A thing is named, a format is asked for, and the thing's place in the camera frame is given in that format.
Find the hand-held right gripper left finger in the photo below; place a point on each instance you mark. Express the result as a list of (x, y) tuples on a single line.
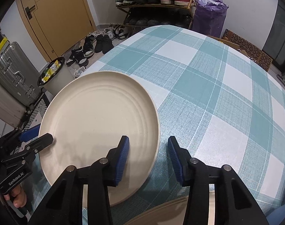
[(123, 159)]

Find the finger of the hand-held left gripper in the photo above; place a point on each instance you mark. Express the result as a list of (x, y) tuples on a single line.
[(30, 133), (43, 140)]

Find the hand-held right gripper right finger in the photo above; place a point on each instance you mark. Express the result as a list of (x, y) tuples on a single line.
[(175, 161)]

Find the cream plate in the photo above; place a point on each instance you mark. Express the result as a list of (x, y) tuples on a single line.
[(98, 126), (161, 207)]

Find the person's left hand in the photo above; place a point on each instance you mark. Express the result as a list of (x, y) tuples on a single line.
[(18, 195)]

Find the black white patterned mat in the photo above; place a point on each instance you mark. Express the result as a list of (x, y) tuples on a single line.
[(39, 109)]

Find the light grey case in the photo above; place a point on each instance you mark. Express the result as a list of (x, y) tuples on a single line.
[(6, 110)]

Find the grey trash bin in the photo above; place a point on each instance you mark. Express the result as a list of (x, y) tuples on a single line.
[(60, 79)]

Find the silver suitcase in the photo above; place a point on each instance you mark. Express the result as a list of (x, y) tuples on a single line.
[(13, 70)]

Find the pile of dark shoes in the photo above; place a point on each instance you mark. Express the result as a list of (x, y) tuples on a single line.
[(102, 43)]

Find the wooden door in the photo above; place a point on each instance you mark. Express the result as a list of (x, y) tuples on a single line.
[(58, 11)]

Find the brown circle-patterned doormat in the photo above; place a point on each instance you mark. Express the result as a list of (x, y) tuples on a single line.
[(250, 49)]

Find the purple plastic bag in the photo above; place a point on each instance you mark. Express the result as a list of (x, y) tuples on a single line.
[(208, 16)]

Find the black framed glass door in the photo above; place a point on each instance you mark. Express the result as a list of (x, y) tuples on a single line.
[(280, 32)]

